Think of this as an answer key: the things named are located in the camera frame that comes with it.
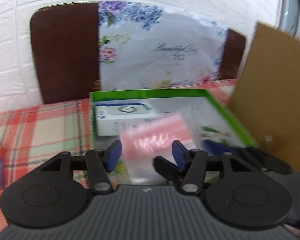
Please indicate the plaid red bed blanket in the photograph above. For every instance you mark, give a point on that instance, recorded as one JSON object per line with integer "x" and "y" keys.
{"x": 28, "y": 137}

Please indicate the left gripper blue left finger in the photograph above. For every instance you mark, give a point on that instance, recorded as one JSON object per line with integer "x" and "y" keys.
{"x": 112, "y": 155}

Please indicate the pink pack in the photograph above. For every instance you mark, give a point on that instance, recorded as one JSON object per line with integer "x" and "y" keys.
{"x": 142, "y": 143}

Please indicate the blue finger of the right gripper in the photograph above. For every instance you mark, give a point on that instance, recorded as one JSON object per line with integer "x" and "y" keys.
{"x": 215, "y": 148}

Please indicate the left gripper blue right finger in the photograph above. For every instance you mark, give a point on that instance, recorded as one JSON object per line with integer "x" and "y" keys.
{"x": 180, "y": 154}

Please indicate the floral grey fabric pouch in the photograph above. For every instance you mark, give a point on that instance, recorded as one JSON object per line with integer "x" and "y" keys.
{"x": 209, "y": 133}

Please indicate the brown cardboard sheet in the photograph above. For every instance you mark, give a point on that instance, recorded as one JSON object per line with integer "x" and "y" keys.
{"x": 267, "y": 95}

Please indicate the white blue HP box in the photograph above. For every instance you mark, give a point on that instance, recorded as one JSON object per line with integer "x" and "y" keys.
{"x": 113, "y": 117}

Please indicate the floral white pillow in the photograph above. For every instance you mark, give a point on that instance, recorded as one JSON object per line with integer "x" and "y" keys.
{"x": 146, "y": 46}

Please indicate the green cardboard box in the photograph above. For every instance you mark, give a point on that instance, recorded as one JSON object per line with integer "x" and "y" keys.
{"x": 198, "y": 107}

